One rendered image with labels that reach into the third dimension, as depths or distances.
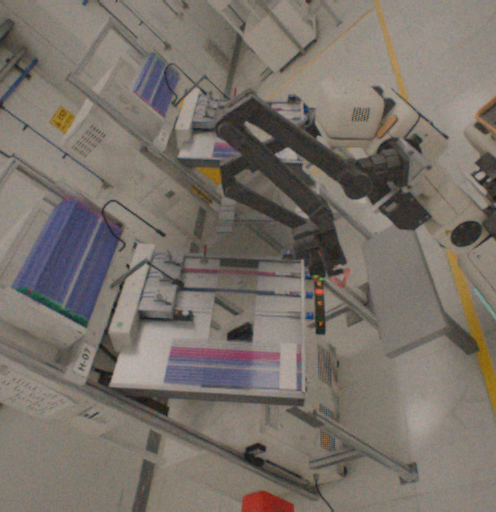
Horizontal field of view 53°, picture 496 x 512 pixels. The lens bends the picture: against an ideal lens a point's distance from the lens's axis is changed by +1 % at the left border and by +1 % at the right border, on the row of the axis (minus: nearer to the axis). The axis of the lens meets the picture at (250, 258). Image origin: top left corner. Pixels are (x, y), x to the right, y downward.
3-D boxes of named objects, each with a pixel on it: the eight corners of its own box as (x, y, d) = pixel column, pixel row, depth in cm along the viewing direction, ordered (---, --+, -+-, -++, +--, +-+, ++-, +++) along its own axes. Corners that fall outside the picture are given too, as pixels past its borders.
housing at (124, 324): (159, 265, 231) (155, 243, 221) (135, 353, 197) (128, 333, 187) (142, 264, 232) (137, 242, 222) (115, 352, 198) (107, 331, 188)
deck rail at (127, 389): (304, 401, 181) (305, 393, 177) (304, 406, 180) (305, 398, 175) (113, 390, 185) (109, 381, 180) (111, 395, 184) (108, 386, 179)
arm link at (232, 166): (209, 169, 169) (209, 161, 178) (227, 203, 175) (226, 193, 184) (329, 108, 163) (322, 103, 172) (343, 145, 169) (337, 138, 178)
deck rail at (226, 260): (302, 267, 229) (303, 258, 224) (302, 270, 227) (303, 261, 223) (151, 260, 232) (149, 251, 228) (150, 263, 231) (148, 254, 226)
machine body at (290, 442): (343, 352, 275) (267, 297, 246) (353, 482, 227) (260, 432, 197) (259, 388, 310) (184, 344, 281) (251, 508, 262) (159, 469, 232)
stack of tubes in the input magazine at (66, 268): (123, 229, 214) (68, 192, 201) (88, 323, 179) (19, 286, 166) (107, 242, 221) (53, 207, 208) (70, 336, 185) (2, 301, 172)
